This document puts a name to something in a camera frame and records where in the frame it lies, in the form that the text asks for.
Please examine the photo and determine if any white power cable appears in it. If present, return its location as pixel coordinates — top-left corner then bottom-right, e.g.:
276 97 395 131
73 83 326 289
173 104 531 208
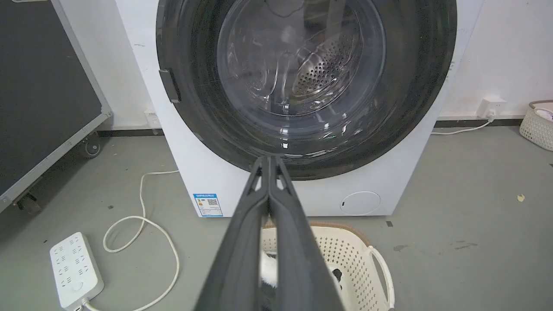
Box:
82 170 181 311

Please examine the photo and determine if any white cable from wall socket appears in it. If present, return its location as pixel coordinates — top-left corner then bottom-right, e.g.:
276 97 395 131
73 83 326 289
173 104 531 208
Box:
431 116 496 136

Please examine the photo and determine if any white perforated laundry basket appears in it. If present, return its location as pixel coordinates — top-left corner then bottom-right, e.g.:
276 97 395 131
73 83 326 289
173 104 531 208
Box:
260 221 395 311

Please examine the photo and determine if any round black washing machine door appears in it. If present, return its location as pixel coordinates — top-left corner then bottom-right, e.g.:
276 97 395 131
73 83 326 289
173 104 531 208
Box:
156 0 458 181

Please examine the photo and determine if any white wall socket plug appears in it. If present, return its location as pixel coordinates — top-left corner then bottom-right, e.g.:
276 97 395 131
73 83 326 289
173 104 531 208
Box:
477 98 506 119

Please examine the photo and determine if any blue energy label sticker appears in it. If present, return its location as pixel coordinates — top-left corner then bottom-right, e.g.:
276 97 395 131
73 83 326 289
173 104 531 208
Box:
193 194 223 218

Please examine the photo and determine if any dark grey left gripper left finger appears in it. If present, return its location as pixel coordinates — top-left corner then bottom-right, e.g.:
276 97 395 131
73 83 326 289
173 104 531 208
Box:
193 156 270 311

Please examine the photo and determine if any black panel on wheeled frame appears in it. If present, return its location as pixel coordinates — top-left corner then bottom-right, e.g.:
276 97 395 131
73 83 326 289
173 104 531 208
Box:
0 0 113 215

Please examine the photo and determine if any white front-load washing machine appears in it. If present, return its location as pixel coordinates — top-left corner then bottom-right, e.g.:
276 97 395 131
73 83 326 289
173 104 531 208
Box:
114 0 484 218

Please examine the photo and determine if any white power strip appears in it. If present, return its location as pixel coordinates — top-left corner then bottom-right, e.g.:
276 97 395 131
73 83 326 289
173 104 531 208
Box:
49 232 105 311

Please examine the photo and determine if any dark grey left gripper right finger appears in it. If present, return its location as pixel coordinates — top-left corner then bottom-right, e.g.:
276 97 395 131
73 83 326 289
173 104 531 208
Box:
268 156 345 311

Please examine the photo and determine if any white and black plush toy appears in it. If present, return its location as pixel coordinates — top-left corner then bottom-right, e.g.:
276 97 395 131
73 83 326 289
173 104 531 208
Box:
260 253 343 291

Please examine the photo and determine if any white woven basket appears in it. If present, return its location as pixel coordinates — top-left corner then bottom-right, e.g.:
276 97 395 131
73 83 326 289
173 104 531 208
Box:
519 100 553 152

